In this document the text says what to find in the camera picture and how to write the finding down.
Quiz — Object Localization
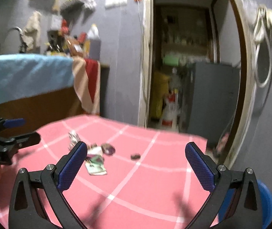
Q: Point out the purple foil wrapper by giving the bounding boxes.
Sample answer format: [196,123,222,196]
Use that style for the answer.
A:
[101,143,116,156]

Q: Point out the small brown nut shell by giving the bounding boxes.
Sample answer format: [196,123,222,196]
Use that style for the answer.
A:
[130,154,141,161]

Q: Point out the blue plastic bucket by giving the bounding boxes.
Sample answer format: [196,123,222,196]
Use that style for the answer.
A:
[218,180,272,228]

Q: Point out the blue towel on counter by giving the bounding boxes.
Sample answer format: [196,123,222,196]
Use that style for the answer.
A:
[0,54,74,104]

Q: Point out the white red crumpled wrapper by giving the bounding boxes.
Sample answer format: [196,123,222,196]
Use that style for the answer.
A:
[68,130,81,150]

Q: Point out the chrome sink faucet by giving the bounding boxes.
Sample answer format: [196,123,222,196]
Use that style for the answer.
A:
[7,26,28,54]

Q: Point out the beige hanging cloth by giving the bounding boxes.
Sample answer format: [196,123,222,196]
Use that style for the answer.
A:
[22,11,42,52]

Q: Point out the pink checked tablecloth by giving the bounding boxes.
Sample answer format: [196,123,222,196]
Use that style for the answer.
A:
[0,115,209,228]

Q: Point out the red beige striped towel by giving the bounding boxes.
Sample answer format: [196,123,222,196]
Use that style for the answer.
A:
[72,56,101,115]

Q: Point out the white red plastic bag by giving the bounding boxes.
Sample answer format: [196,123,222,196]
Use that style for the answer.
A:
[161,88,179,132]

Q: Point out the dark grey cabinet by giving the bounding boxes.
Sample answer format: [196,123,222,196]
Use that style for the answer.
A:
[184,63,240,144]

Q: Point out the green box on shelf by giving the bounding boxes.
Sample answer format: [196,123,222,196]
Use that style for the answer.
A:
[162,55,179,66]

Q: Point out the white rubber gloves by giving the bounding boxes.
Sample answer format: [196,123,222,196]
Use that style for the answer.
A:
[253,4,272,44]

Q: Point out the white hose loop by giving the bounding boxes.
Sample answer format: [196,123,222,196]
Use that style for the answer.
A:
[252,28,272,89]

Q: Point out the grey wall shelf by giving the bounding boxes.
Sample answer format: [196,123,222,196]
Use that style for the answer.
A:
[60,0,84,16]

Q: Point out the white wall switch plate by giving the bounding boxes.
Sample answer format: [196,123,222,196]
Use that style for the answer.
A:
[104,0,128,9]

